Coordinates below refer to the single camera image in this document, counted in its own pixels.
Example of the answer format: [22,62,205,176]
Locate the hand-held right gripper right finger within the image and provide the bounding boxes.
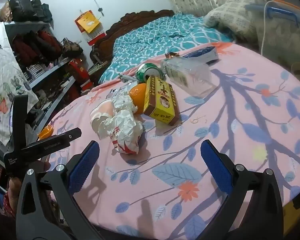
[200,139,284,240]

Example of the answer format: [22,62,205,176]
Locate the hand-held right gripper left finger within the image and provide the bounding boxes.
[15,140,108,240]

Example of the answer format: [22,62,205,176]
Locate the white paper wrapper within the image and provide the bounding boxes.
[97,110,143,155]

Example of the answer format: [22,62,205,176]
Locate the crushed peach paper cup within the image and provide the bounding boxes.
[90,99,115,132]

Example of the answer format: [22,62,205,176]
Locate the white tissue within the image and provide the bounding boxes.
[112,92,138,113]

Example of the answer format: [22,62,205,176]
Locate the orange plastic ball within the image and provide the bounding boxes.
[128,83,148,115]

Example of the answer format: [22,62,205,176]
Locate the yellow cardboard box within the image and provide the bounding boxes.
[142,75,180,126]

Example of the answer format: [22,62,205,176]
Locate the person's left hand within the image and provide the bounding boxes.
[6,161,51,205]

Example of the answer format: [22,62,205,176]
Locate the orange plastic bag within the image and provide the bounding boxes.
[37,124,55,140]

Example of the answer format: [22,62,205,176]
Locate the pink floral bedsheet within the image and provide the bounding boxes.
[39,41,300,240]

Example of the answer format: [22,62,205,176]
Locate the white cactus print cloth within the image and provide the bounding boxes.
[0,22,39,146]

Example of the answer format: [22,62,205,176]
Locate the red box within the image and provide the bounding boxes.
[68,57,93,93]

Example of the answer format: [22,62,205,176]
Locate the small silver metal piece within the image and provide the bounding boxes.
[118,73,138,83]

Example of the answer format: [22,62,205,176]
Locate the clear plastic bottle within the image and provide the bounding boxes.
[161,57,213,97]

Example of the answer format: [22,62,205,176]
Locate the green drink can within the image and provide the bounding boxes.
[136,63,165,83]

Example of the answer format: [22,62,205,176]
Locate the dark red bags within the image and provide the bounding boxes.
[12,30,63,66]

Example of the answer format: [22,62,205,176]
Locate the blue and white packet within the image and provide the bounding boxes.
[184,46,219,64]

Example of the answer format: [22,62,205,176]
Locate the carved wooden headboard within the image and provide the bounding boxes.
[90,9,175,85]

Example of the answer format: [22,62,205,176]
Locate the brown handbag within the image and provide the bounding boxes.
[62,38,83,56]

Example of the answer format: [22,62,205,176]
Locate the grey metal shelf rack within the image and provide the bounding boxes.
[0,20,77,155]

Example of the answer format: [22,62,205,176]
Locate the teal patterned blanket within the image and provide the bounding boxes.
[99,14,235,85]

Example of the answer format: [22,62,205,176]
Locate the clear plastic storage box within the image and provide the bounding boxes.
[244,0,300,64]

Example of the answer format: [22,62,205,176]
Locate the black bags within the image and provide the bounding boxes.
[8,0,53,22]

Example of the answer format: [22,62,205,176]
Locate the hanging keys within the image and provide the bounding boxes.
[94,0,105,17]

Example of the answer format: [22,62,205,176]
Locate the grey knitted pillow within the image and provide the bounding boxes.
[204,0,265,43]

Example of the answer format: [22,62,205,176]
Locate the yellow and red wall calendar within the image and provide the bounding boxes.
[74,10,106,46]

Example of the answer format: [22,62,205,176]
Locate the white cable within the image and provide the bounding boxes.
[261,1,274,54]

